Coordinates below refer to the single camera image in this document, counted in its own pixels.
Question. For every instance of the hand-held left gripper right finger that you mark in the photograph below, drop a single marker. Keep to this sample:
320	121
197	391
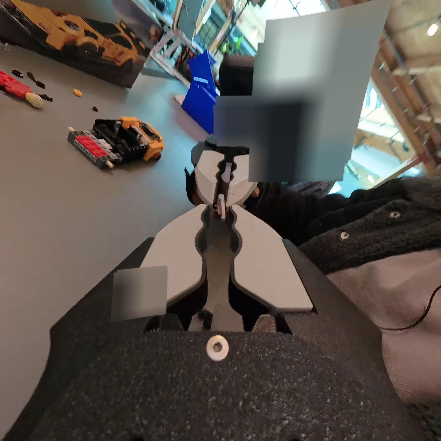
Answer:
265	268

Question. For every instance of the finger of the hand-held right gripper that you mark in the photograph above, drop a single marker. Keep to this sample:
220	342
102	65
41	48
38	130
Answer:
206	175
241	187

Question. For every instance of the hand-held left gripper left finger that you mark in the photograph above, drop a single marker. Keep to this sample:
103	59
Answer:
179	248

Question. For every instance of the white lego piece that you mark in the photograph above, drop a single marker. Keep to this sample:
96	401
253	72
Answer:
222	203

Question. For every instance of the partly built yellow lego car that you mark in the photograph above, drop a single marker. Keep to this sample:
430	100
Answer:
120	141

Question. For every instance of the lego box with yellow car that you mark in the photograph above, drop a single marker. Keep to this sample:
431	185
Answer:
86	43

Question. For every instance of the small black lego piece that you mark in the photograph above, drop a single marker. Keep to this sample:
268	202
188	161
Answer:
17	73
36	80
46	97

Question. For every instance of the red lego tool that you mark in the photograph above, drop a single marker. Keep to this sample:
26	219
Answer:
15	88

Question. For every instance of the person's right hand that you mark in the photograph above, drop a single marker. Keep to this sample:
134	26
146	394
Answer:
193	198

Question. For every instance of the blue cardboard box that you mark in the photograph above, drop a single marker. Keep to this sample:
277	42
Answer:
201	100

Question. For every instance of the grey garment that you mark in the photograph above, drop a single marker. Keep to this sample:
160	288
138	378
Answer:
406	310

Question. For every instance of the wooden shelving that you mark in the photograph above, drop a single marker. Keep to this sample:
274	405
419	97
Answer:
406	113

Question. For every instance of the ceiling lamp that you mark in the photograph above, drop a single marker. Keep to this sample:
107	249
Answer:
432	29

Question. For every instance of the white metal frame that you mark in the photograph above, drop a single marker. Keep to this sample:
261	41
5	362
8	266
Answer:
168	51

